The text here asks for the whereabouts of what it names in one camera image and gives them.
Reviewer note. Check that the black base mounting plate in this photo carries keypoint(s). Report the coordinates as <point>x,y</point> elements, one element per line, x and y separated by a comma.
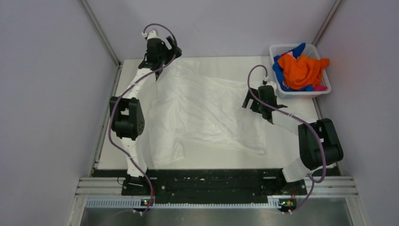
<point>207,186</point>

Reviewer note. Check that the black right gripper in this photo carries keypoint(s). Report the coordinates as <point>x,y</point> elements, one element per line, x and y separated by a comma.
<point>246,100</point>

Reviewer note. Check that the grey aluminium corner post left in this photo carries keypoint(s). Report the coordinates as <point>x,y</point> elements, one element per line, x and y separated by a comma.
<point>99,31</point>

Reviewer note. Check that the grey aluminium corner post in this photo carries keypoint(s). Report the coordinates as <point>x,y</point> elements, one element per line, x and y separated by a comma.
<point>99,31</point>
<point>325,25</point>

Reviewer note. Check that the grey slotted cable duct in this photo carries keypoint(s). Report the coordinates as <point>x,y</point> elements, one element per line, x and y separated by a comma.
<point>134,203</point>

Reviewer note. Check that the white t shirt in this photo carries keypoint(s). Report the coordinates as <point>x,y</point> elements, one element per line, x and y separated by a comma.
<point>190,105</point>

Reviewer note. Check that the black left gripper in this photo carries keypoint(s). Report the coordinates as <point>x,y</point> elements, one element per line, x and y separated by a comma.
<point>170,52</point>

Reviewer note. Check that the aluminium rail frame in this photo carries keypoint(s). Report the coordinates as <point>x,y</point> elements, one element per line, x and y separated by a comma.
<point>331,187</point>

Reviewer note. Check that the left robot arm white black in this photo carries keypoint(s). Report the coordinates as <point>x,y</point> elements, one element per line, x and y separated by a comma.
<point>126,112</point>

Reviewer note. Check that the blue t shirt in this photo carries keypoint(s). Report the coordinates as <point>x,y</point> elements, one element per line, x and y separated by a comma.
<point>295,52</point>

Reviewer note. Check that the pink garment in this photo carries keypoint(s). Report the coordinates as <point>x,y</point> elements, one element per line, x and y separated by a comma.
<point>320,88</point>

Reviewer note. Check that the orange t shirt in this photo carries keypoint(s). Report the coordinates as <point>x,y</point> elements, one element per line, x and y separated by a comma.
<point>302,71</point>

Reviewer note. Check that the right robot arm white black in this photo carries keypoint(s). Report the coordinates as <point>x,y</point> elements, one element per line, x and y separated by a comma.
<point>318,142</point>

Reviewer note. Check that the grey aluminium corner post right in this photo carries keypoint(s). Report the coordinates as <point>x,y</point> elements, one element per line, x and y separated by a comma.
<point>325,25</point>

